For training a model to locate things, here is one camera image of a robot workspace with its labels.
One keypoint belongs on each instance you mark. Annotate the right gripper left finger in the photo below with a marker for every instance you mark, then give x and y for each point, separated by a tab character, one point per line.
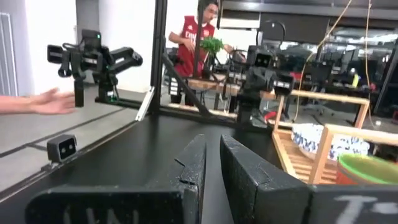
194	161

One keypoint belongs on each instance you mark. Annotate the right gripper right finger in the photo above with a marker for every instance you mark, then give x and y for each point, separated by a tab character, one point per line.
248	186

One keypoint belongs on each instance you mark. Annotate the blue patterned paper plate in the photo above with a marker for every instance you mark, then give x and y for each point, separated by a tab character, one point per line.
311	140

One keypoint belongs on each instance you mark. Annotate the green plastic bowl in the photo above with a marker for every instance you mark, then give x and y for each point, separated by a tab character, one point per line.
370	168

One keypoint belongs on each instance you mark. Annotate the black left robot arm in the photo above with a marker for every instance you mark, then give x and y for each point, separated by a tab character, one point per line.
247	109

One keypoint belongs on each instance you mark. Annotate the person's forearm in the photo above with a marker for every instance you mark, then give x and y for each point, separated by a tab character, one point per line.
14	104

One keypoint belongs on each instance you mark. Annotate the wooden slatted shelf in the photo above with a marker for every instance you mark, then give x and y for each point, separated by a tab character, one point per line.
293	161

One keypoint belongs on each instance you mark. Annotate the wooden background table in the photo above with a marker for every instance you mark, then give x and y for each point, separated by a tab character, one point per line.
214	85

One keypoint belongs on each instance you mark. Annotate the bright green potted plant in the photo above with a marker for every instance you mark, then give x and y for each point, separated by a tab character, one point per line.
212	45

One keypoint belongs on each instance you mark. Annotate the black table mat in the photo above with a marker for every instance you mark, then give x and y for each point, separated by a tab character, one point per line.
124	149

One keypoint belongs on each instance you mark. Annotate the person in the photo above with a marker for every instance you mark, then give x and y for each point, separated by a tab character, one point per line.
188	40

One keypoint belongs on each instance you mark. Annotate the person's hand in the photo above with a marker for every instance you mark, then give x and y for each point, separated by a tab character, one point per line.
53	102

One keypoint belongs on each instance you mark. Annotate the black aluminium rig frame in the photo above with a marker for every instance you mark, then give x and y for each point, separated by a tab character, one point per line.
158	46

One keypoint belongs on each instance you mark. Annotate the small grey table camera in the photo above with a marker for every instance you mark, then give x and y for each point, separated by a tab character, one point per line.
62	148

